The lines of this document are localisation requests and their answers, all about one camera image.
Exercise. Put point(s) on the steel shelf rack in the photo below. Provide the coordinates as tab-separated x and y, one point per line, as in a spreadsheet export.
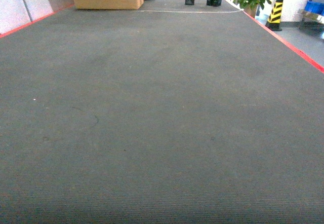
311	14

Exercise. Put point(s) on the yellow black traffic cone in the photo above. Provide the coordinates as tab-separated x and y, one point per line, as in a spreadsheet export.
274	19

